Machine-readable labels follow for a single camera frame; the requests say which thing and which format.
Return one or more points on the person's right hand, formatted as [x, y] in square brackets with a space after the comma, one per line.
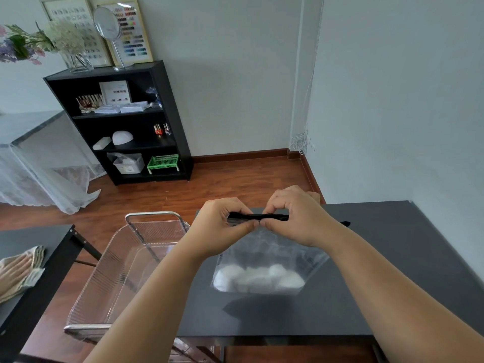
[306, 219]

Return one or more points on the row of nail polish bottles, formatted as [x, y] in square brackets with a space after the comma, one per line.
[159, 130]

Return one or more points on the gold framed colour chart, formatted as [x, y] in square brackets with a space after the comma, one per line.
[134, 37]

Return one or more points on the white flat box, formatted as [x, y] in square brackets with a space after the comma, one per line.
[134, 107]
[107, 109]

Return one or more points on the round standing mirror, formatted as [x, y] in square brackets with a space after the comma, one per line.
[106, 22]

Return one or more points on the white sample card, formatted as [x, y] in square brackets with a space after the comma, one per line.
[115, 91]

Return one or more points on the silver framed nail chart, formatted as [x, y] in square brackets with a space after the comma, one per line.
[75, 13]

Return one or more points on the white dome nail lamp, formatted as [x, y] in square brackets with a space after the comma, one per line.
[123, 138]

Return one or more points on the person's right forearm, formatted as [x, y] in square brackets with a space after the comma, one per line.
[408, 298]

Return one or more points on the person's left forearm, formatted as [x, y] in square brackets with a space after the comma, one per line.
[151, 310]

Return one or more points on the clear glass vase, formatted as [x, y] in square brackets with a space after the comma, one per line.
[77, 64]

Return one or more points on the white lace tablecloth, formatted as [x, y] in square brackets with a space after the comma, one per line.
[38, 181]

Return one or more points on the white flower bouquet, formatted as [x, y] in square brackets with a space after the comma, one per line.
[64, 35]

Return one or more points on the olive folded towel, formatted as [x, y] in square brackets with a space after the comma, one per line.
[17, 272]

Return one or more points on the cluster of small brown bottles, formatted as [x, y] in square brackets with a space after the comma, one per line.
[89, 105]

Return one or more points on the white hand rest block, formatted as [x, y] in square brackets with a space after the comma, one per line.
[102, 143]

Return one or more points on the small blue clear ornament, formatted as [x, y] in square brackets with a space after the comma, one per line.
[154, 96]

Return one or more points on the white storage box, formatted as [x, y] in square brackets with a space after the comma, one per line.
[128, 165]

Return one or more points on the black bookshelf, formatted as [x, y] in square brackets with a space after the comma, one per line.
[170, 109]

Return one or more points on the black table metal legs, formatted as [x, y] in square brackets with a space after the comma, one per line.
[45, 238]

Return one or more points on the person's left hand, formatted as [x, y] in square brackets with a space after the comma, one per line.
[211, 230]

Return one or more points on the green plastic basket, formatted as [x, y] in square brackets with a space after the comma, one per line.
[162, 164]

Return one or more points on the clear zip bag with cotton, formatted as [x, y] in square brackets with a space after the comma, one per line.
[264, 257]

